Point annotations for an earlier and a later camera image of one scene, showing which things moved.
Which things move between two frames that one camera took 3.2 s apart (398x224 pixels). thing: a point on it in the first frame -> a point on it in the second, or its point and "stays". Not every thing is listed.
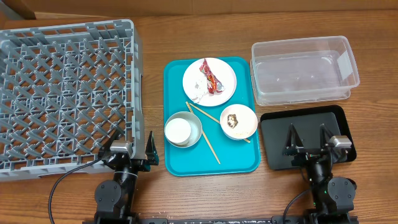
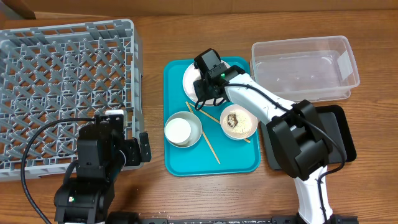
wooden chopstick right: (214, 119) stays
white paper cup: (178, 130) stays
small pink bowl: (239, 122) stays
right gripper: (305, 154) -> (199, 94)
